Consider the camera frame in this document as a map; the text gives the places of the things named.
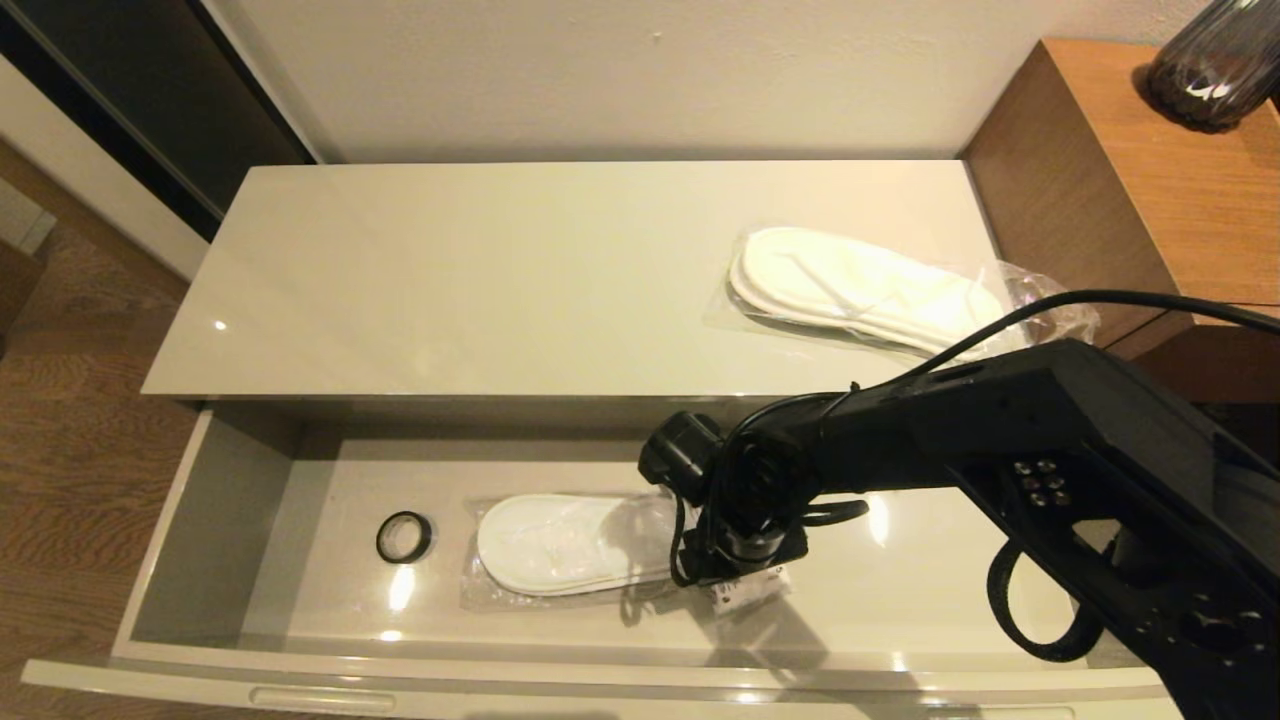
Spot white blue printed plastic packet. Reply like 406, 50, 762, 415
708, 565, 791, 614

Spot white slippers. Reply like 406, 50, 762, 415
462, 492, 703, 613
705, 225, 1101, 363

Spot black tape roll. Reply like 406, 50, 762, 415
376, 510, 435, 565

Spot brown wooden side cabinet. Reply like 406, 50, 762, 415
960, 38, 1280, 403

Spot dark ribbed glass vase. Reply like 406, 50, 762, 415
1143, 0, 1280, 134

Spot dark sliding door panel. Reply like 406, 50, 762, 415
0, 0, 321, 244

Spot light grey box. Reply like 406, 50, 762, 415
0, 178, 61, 258

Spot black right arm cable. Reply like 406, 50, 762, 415
670, 289, 1280, 589

